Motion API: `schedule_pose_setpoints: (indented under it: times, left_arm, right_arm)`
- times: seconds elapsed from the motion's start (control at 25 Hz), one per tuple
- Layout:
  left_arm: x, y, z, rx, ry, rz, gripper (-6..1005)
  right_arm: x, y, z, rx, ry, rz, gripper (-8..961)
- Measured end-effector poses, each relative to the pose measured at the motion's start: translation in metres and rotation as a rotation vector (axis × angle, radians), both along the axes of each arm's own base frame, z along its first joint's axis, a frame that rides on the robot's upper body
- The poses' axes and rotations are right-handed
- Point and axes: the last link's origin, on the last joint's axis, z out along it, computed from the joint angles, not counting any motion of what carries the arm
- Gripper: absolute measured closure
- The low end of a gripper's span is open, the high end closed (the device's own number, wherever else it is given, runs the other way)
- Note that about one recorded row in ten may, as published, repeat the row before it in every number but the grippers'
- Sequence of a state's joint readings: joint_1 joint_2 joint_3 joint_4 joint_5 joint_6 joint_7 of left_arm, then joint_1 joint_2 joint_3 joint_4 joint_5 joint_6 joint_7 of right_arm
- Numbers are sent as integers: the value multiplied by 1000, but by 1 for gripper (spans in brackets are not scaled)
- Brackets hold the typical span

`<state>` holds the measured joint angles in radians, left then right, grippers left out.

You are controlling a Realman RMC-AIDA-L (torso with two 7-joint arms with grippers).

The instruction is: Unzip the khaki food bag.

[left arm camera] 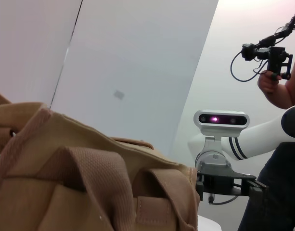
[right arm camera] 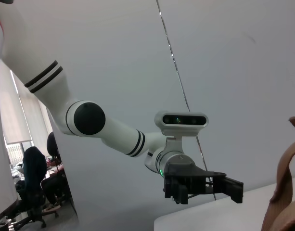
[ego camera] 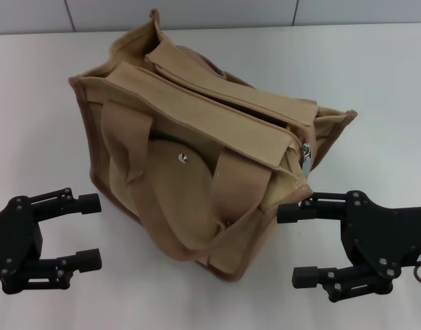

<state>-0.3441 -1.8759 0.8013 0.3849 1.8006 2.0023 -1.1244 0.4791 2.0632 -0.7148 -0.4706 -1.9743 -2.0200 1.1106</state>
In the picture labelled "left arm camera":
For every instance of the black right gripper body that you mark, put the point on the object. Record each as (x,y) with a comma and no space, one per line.
(217,183)

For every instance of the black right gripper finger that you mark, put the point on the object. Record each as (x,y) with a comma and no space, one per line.
(199,190)
(258,188)

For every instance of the khaki canvas food bag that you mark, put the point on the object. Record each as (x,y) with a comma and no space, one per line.
(77,180)

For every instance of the black handheld teleoperation device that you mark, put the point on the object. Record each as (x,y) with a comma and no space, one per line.
(277,60)

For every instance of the person's bare forearm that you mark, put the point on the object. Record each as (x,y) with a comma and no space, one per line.
(280,96)

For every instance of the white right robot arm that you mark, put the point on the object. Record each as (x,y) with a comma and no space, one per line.
(258,137)

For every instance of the person's bare hand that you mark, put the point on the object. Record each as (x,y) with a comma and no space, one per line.
(267,83)

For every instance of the person's dark trousers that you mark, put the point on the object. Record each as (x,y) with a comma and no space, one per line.
(277,192)

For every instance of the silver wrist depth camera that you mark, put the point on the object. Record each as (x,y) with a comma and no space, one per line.
(221,120)

